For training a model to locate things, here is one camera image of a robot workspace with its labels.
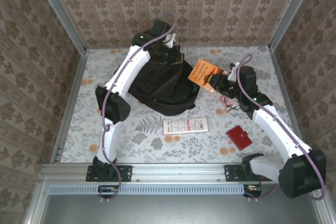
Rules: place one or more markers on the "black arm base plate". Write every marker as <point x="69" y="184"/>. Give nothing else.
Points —
<point x="231" y="172"/>
<point x="123" y="173"/>

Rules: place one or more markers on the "pink white striped item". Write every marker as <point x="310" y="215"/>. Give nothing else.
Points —
<point x="231" y="103"/>

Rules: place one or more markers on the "aluminium frame post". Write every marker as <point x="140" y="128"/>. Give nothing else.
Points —
<point x="291" y="11"/>
<point x="62" y="11"/>

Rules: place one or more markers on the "red snap wallet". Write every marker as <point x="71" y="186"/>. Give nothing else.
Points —
<point x="237" y="137"/>

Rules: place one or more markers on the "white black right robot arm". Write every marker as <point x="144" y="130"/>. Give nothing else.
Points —
<point x="275" y="127"/>

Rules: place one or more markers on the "steel sheet panel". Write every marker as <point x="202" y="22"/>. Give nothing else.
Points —
<point x="170" y="211"/>

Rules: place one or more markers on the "aluminium side rail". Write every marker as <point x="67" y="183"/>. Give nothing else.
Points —
<point x="288" y="103"/>
<point x="70" y="103"/>

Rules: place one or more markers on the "black fabric backpack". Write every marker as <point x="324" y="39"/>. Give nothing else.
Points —
<point x="162" y="87"/>

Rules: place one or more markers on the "orange paperback book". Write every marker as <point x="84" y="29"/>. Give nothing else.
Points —
<point x="202" y="73"/>

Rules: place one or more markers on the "thin aluminium wall rail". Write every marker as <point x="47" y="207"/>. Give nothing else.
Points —
<point x="223" y="45"/>

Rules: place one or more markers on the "aluminium mounting rail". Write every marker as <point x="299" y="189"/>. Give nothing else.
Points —
<point x="178" y="171"/>

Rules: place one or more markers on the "white printed box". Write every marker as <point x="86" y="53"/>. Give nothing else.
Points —
<point x="185" y="126"/>

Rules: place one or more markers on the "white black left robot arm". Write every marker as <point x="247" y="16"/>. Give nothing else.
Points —
<point x="131" y="69"/>

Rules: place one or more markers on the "black connector board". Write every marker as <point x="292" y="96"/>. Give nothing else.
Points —
<point x="107" y="190"/>
<point x="253" y="189"/>

